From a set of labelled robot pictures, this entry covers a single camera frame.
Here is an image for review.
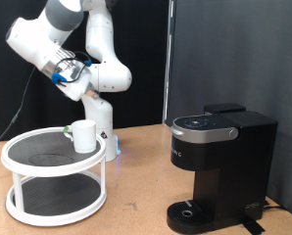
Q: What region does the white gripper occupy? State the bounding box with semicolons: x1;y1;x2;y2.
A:
55;61;101;103

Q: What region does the white ceramic mug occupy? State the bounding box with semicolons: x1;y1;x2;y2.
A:
63;118;98;155

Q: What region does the silver Keurig lid handle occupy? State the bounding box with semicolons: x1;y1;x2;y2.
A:
169;123;240;144

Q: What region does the black Keurig coffee machine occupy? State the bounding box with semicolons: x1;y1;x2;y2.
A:
166;102;279;235

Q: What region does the black backdrop curtain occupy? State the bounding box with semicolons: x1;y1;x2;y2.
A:
0;0;170;142

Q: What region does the silver vertical pole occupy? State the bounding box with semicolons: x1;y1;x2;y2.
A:
162;0;176;125

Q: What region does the white two-tier turntable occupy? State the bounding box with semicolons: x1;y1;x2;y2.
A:
0;126;108;227

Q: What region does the grey partition board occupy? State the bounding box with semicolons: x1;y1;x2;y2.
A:
165;0;292;221

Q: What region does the black tape strip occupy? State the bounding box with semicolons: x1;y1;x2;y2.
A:
239;214;267;235

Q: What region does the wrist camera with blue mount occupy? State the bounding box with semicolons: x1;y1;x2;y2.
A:
50;71;69;85

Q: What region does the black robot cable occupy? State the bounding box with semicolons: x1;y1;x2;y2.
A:
0;57;89;155

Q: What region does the black power cord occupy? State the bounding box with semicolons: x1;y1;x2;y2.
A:
263;200;287;212

